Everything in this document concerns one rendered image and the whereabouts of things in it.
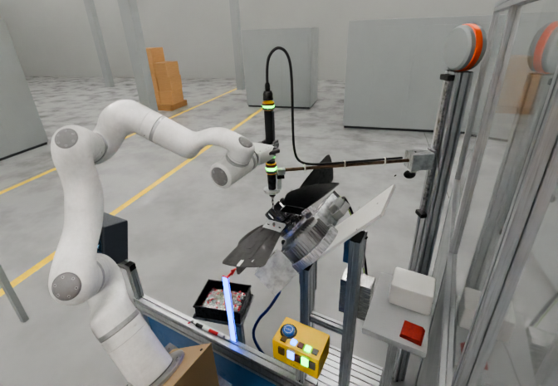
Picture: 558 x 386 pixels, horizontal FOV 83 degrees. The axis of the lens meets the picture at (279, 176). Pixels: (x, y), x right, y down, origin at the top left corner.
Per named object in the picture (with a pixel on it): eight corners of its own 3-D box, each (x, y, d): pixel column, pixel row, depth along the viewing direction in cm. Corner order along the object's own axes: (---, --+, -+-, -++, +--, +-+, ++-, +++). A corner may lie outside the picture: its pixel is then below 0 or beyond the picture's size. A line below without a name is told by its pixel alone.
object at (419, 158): (425, 164, 137) (428, 146, 133) (434, 171, 130) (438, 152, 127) (403, 166, 136) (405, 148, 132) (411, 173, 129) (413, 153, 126)
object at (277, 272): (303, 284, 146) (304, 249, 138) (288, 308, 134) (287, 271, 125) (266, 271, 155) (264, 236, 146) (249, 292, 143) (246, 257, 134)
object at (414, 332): (424, 330, 125) (426, 327, 124) (420, 346, 119) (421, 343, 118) (403, 321, 129) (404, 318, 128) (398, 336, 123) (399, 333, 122)
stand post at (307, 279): (312, 374, 196) (315, 259, 157) (306, 388, 189) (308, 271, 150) (305, 371, 198) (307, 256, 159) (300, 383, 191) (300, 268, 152)
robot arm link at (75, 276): (113, 291, 97) (90, 308, 81) (70, 295, 95) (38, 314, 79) (110, 133, 101) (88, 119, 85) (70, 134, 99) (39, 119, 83)
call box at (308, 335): (329, 355, 105) (330, 334, 101) (317, 383, 97) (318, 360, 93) (286, 336, 112) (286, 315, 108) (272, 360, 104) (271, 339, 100)
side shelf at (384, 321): (433, 292, 146) (434, 288, 145) (425, 359, 117) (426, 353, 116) (380, 276, 156) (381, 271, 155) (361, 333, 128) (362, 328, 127)
